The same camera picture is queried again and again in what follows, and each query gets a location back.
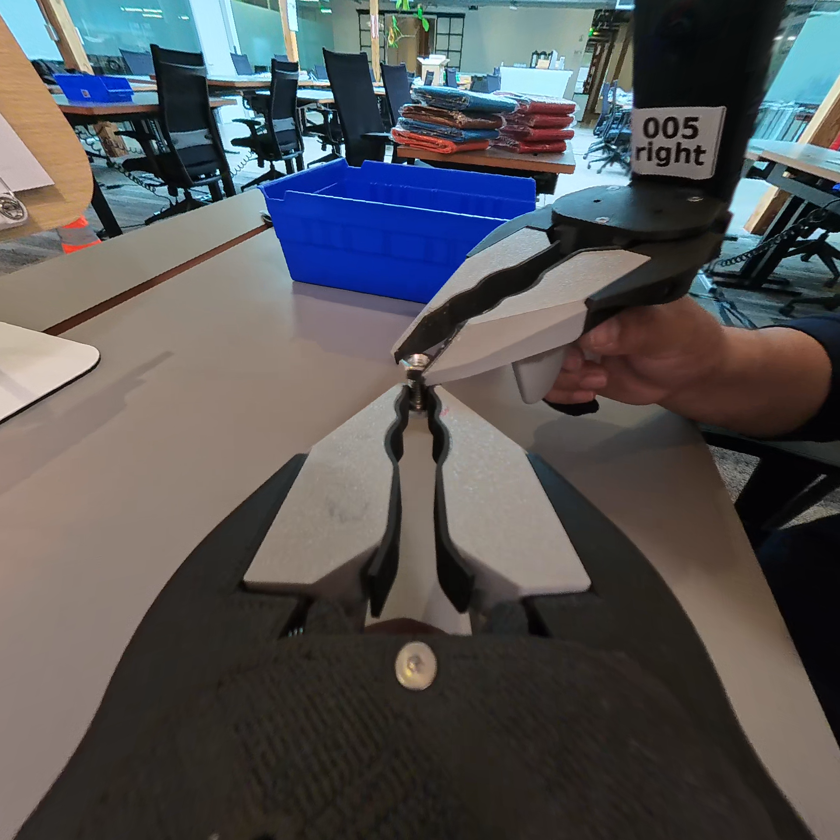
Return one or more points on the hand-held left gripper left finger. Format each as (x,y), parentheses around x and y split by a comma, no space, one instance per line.
(321,512)

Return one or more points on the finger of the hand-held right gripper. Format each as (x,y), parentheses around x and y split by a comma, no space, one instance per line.
(499,262)
(525,321)

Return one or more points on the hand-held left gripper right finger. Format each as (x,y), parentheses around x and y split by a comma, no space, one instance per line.
(512,518)

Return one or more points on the steel hex bolt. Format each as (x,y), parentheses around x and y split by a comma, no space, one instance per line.
(417,390)

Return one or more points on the person's right hand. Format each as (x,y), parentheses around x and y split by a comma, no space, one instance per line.
(649,361)

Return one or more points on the wooden top desk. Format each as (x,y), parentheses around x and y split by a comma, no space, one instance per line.
(525,161)
(800,157)
(111,106)

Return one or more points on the stack of folded cloth packets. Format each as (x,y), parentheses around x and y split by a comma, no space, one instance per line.
(459,118)

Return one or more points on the white counter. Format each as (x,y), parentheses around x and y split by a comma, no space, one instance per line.
(531,79)

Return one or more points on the cardboard box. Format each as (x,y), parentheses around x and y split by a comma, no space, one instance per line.
(433,65)

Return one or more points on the green potted plant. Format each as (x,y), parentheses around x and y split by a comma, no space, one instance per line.
(396,29)

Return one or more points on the black mesh office chair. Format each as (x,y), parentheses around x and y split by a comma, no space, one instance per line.
(787,479)

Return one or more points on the orange traffic cone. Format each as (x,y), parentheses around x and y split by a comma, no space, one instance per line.
(79,235)

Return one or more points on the small blue plastic bin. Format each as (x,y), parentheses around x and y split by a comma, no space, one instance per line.
(92,88)

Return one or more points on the wooden post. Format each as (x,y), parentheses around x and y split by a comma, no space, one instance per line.
(778,197)

